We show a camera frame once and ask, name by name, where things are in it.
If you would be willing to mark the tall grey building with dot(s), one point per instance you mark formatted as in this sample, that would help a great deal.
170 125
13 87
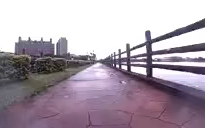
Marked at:
61 46

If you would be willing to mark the far river bank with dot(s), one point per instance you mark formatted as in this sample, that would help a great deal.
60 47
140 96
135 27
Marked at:
186 59

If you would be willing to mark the trimmed green hedge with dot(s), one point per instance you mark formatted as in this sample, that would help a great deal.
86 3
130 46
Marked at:
20 66

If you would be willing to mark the wide brown building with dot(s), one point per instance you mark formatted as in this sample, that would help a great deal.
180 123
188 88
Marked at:
34 47

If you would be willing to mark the wooden rail fence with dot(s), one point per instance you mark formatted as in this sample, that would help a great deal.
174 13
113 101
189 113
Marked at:
148 53

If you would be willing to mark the river water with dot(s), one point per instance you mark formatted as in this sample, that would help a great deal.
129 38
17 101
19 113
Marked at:
186 78

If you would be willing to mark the red stone paved path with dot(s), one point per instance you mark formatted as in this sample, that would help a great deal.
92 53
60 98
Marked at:
100 96

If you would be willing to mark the grass strip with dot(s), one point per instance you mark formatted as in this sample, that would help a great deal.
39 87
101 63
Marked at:
33 85

